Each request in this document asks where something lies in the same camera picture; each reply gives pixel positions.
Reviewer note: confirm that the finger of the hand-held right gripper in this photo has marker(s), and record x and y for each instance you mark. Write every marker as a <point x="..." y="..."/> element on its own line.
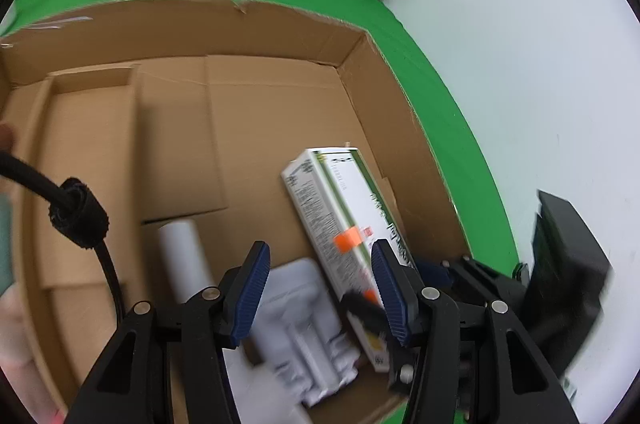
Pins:
<point x="475" y="279"/>
<point x="370" y="311"/>

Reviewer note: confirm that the white flat packet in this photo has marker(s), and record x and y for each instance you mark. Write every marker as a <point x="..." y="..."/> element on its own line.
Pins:
<point x="260" y="396"/>

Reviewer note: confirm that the cardboard box lid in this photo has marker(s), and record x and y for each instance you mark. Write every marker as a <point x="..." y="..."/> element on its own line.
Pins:
<point x="85" y="154"/>

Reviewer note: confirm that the large cardboard box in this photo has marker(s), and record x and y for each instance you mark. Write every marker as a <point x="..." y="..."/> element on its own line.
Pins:
<point x="280" y="104"/>

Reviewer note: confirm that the person's left forearm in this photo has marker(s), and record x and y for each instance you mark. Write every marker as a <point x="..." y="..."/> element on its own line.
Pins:
<point x="20" y="354"/>

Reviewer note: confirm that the green table cloth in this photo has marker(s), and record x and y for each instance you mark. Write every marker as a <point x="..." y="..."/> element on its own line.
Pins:
<point x="425" y="79"/>

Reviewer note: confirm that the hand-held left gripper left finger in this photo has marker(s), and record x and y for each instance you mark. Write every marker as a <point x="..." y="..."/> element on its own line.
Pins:
<point x="252" y="294"/>

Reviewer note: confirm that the white and green carton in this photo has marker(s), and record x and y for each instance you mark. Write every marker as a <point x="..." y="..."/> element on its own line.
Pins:
<point x="340" y="204"/>

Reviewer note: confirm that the white paper roll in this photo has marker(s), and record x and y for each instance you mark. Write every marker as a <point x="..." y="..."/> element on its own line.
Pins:
<point x="182" y="254"/>

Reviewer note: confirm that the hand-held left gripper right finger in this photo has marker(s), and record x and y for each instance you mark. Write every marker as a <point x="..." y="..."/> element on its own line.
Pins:
<point x="392" y="299"/>

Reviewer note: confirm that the white plastic blister pack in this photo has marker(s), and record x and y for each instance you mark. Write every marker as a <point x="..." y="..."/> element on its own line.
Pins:
<point x="300" y="304"/>

